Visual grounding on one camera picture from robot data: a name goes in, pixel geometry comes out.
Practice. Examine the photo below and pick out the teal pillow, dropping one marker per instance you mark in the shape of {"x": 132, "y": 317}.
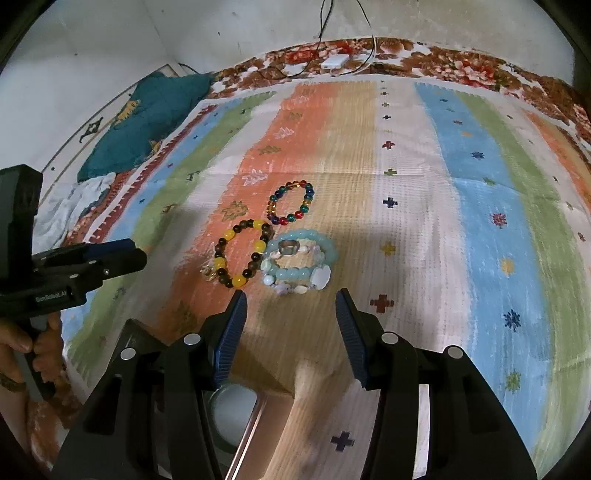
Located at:
{"x": 138, "y": 129}

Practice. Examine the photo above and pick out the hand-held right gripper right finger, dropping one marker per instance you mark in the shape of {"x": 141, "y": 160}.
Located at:
{"x": 351, "y": 339}

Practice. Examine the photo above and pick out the person's left hand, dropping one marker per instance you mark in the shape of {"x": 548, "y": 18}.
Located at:
{"x": 46, "y": 341}

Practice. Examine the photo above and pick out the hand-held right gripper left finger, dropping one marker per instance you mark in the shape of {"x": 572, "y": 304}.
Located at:
{"x": 229, "y": 344}

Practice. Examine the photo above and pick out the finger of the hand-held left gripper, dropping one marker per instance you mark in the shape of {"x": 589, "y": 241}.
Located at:
{"x": 124, "y": 263}
{"x": 113, "y": 245}

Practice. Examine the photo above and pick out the white crumpled cloth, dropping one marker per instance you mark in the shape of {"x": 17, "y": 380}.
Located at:
{"x": 74, "y": 203}

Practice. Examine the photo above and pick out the striped colourful mat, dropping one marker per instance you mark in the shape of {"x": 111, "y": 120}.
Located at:
{"x": 415, "y": 184}

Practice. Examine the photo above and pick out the white power adapter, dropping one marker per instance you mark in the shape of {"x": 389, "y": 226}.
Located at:
{"x": 336, "y": 62}

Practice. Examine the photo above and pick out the metal tin box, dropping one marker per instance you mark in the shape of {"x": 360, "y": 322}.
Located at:
{"x": 233, "y": 413}

